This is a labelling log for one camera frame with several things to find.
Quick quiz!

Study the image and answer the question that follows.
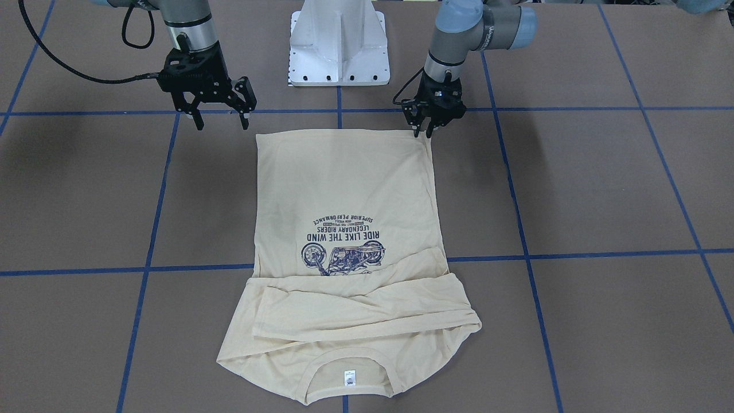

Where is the beige long sleeve shirt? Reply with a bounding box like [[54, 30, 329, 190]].
[[217, 129, 482, 406]]

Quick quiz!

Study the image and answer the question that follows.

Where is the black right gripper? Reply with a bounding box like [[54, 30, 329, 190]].
[[157, 41, 257, 131]]

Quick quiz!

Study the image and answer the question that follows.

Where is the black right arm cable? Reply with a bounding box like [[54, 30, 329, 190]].
[[17, 0, 167, 85]]

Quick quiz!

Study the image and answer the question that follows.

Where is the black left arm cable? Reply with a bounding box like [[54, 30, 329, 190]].
[[392, 69, 425, 107]]

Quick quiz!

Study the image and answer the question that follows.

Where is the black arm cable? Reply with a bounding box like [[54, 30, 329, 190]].
[[17, 0, 167, 85], [392, 69, 425, 107]]

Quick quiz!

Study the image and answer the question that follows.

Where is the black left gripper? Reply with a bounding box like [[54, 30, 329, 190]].
[[401, 69, 466, 139]]

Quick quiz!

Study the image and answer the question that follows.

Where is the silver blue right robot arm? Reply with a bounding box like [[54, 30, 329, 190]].
[[95, 1, 257, 130]]

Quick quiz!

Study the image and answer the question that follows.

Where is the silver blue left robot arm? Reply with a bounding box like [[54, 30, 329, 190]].
[[393, 1, 538, 138]]

